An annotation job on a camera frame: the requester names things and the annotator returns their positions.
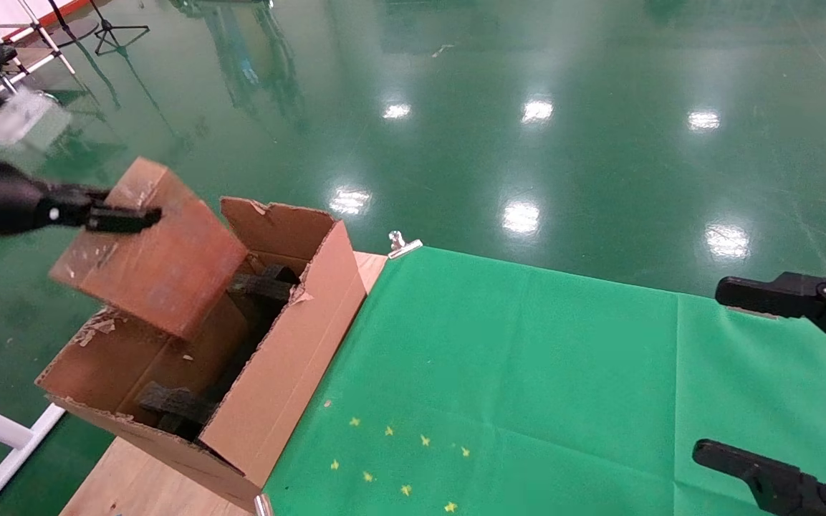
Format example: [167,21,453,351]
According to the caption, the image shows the large open cardboard carton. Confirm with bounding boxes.
[34,197,390,513]

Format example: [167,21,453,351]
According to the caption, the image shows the black round-base stand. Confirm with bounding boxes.
[47,0,100,45]

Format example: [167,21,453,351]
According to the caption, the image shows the white tube rack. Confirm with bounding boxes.
[0,0,77,123]

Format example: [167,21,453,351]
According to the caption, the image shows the black tripod stand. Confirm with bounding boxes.
[87,0,150,57]

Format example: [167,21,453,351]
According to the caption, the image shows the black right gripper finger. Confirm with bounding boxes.
[692,440,826,516]
[715,269,826,370]

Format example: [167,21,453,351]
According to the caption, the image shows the green cloth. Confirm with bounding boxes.
[262,246,826,516]

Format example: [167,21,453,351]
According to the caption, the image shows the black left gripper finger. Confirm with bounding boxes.
[37,185,163,234]

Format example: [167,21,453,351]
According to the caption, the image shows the small brown cardboard box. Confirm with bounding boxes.
[49,156,250,341]

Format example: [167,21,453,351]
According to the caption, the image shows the black foam block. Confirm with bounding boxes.
[135,382,220,439]
[229,264,300,303]

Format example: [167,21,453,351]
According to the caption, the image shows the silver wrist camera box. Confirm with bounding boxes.
[0,90,73,155]

